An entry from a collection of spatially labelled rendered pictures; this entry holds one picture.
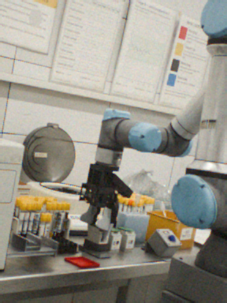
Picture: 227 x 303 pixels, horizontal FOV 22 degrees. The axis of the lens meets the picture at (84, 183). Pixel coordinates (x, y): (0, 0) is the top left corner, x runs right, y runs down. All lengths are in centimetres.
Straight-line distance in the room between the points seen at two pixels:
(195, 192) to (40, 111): 101
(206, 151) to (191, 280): 33
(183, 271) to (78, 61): 108
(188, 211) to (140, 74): 130
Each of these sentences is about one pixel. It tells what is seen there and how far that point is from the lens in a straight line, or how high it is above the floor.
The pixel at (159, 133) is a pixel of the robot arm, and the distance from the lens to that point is 151.
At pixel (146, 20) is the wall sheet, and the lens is 249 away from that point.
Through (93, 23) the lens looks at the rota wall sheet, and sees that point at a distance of 228.
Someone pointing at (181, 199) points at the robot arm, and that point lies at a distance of 131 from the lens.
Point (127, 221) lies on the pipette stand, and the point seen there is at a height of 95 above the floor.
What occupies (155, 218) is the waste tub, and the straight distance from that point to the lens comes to 194.
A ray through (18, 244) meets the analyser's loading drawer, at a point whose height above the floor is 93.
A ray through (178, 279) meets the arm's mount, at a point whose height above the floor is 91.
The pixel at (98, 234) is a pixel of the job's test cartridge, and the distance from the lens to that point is 164.
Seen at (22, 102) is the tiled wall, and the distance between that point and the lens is 210.
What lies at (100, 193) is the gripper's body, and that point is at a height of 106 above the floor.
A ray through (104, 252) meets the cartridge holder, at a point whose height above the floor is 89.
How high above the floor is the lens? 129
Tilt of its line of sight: 8 degrees down
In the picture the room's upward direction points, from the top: 11 degrees clockwise
